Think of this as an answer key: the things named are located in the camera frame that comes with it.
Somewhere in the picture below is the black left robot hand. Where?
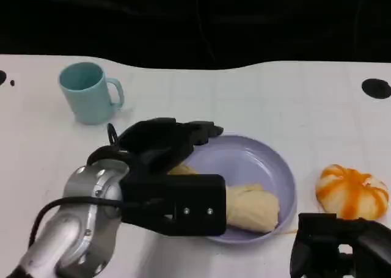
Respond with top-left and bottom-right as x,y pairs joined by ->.
117,117 -> 224,175

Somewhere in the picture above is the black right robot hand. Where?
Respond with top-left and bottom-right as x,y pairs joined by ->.
289,212 -> 391,278

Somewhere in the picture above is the beige toy bread roll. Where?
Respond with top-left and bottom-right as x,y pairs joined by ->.
167,164 -> 280,233

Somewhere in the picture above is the orange and white toy bread roll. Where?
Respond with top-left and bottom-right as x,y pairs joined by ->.
315,164 -> 390,221

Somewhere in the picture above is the pale green mug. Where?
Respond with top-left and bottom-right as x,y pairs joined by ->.
58,62 -> 125,125

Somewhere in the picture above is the lilac plate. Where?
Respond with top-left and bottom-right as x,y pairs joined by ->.
166,134 -> 298,245

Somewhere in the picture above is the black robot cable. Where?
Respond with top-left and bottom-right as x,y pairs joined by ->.
86,123 -> 132,166
28,197 -> 129,248

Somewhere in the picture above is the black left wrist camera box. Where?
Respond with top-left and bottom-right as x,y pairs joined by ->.
119,173 -> 227,238

